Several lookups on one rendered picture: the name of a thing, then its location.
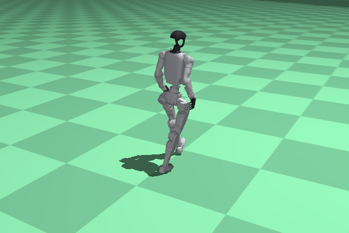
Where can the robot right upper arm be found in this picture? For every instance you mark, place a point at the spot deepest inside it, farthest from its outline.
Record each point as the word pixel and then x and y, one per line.
pixel 189 61

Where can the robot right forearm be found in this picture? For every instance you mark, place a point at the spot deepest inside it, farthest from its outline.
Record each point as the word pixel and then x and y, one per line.
pixel 189 90

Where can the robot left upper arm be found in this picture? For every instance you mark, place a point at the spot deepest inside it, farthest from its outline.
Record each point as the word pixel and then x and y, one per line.
pixel 160 64

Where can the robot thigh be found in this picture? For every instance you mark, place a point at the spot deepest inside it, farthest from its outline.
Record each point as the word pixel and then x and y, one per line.
pixel 170 110
pixel 184 107

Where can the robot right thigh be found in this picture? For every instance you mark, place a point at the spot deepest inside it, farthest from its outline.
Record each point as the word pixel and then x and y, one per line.
pixel 184 107

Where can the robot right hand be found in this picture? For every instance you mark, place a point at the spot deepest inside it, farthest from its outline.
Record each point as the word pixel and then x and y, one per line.
pixel 193 103

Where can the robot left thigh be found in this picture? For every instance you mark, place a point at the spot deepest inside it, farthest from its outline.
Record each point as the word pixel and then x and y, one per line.
pixel 170 110

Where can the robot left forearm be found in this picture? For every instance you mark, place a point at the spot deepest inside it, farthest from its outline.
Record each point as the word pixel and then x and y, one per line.
pixel 161 83

